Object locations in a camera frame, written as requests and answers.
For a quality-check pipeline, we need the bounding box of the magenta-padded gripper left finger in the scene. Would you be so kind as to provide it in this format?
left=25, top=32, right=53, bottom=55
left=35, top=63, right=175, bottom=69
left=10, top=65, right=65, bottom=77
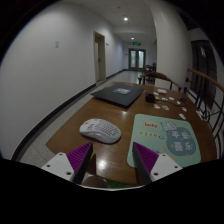
left=41, top=141, right=94, bottom=185

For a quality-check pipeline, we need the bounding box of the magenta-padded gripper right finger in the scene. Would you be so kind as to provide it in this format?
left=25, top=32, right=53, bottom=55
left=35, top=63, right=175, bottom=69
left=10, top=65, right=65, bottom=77
left=132, top=141, right=184, bottom=186

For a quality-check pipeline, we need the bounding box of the white honeycomb computer mouse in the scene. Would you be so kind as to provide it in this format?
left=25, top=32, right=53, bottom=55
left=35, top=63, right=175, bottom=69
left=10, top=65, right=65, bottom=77
left=79, top=117, right=122, bottom=145

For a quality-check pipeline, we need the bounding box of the green printed mouse pad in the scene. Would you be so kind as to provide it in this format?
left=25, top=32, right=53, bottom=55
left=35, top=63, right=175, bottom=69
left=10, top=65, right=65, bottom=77
left=126, top=113, right=202, bottom=169

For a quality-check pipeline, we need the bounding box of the small black box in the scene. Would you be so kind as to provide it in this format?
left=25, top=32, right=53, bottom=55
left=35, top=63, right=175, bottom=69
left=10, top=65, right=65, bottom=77
left=144, top=93, right=156, bottom=104

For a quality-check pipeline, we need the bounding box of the black closed laptop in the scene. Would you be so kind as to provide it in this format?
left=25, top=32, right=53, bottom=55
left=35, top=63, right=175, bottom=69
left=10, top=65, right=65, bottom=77
left=90, top=83, right=147, bottom=108

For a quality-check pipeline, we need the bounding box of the wooden curved-back chair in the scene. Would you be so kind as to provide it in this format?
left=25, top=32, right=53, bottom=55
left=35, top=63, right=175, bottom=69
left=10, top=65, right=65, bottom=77
left=137, top=71, right=184, bottom=93

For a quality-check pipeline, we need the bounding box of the black railing with wooden handrail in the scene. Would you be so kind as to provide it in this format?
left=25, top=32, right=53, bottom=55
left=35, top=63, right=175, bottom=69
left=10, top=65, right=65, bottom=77
left=184, top=67, right=224, bottom=158

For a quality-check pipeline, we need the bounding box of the dark framed window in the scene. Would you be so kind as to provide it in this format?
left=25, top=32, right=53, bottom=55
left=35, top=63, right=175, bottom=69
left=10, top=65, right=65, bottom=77
left=190, top=39, right=218, bottom=110

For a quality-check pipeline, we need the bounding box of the glass double door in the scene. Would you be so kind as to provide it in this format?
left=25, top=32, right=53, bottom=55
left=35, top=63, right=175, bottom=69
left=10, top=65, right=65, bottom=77
left=128, top=48, right=147, bottom=71

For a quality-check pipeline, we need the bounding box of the beige side door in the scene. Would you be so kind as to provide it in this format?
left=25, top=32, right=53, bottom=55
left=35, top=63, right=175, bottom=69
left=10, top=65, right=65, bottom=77
left=93, top=31, right=107, bottom=83

